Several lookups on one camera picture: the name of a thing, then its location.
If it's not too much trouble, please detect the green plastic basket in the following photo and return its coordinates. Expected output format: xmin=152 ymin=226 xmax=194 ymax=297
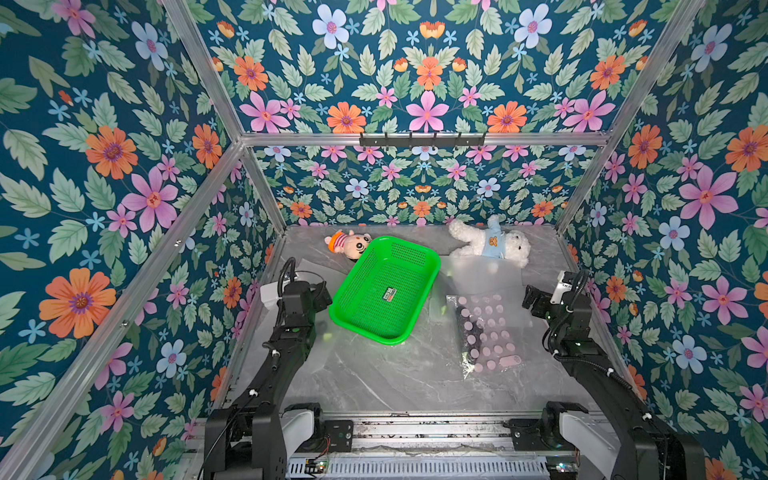
xmin=328 ymin=236 xmax=441 ymax=346

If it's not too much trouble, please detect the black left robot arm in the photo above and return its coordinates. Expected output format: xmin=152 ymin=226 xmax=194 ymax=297
xmin=199 ymin=280 xmax=332 ymax=479

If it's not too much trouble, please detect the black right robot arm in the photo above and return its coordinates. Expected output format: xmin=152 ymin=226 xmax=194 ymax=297
xmin=522 ymin=270 xmax=706 ymax=479

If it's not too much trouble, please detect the white plastic box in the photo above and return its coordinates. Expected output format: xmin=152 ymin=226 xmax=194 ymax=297
xmin=259 ymin=282 xmax=280 ymax=310

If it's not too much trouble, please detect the cartoon doll head toy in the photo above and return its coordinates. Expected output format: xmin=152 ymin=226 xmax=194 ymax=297
xmin=324 ymin=230 xmax=372 ymax=262

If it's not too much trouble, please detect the small label card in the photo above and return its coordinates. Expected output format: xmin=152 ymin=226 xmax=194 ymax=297
xmin=383 ymin=287 xmax=397 ymax=302

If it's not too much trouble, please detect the white teddy bear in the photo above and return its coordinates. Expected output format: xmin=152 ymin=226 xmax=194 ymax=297
xmin=448 ymin=215 xmax=531 ymax=268

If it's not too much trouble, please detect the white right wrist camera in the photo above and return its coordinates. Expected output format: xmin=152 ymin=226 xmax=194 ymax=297
xmin=550 ymin=271 xmax=576 ymax=305

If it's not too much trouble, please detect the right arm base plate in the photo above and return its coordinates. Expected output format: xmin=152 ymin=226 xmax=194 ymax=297
xmin=505 ymin=418 xmax=561 ymax=451

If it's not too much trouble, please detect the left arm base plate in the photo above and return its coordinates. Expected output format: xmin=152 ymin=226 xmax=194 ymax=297
xmin=311 ymin=420 xmax=354 ymax=453

